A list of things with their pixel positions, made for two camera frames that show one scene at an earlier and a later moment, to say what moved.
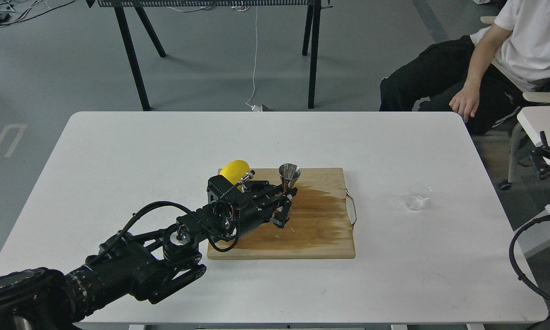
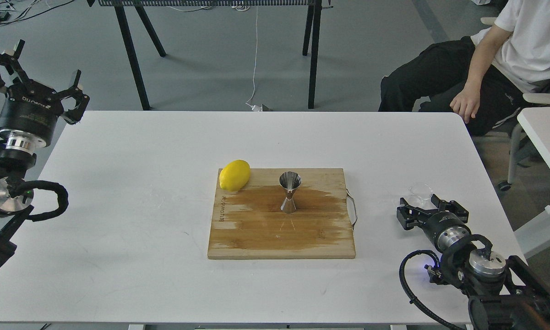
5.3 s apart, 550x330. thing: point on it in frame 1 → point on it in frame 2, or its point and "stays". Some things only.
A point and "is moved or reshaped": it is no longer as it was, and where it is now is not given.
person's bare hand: [465, 102] stays
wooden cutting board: [320, 224] stays
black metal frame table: [313, 20] stays
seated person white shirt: [485, 76] stays
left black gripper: [248, 203] → [29, 116]
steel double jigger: [289, 173] is moved or reshaped
